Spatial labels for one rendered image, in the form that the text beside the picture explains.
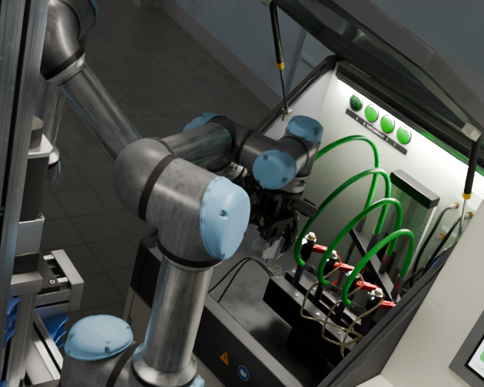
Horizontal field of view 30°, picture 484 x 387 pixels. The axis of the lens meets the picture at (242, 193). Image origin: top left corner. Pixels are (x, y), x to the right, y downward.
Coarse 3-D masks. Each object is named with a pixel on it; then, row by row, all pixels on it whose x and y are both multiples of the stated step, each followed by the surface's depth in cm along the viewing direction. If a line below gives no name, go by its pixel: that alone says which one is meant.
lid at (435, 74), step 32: (288, 0) 218; (320, 0) 153; (352, 0) 147; (320, 32) 237; (352, 32) 189; (384, 32) 149; (352, 64) 252; (384, 64) 210; (416, 64) 151; (448, 64) 157; (416, 96) 218; (448, 96) 163; (480, 128) 179
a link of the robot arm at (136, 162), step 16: (208, 112) 181; (192, 128) 169; (208, 128) 170; (224, 128) 175; (240, 128) 178; (128, 144) 149; (144, 144) 145; (160, 144) 149; (176, 144) 155; (192, 144) 160; (208, 144) 165; (224, 144) 172; (240, 144) 176; (128, 160) 142; (144, 160) 140; (160, 160) 140; (192, 160) 159; (208, 160) 166; (112, 176) 146; (128, 176) 140; (144, 176) 139; (128, 192) 140; (128, 208) 142
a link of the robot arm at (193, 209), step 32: (160, 192) 138; (192, 192) 137; (224, 192) 137; (160, 224) 140; (192, 224) 137; (224, 224) 136; (192, 256) 141; (224, 256) 140; (160, 288) 149; (192, 288) 147; (160, 320) 152; (192, 320) 152; (160, 352) 155; (128, 384) 162; (160, 384) 157; (192, 384) 162
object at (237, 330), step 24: (144, 264) 247; (144, 288) 249; (216, 312) 229; (216, 336) 229; (240, 336) 223; (216, 360) 231; (240, 360) 223; (264, 360) 218; (240, 384) 225; (264, 384) 218; (288, 384) 213
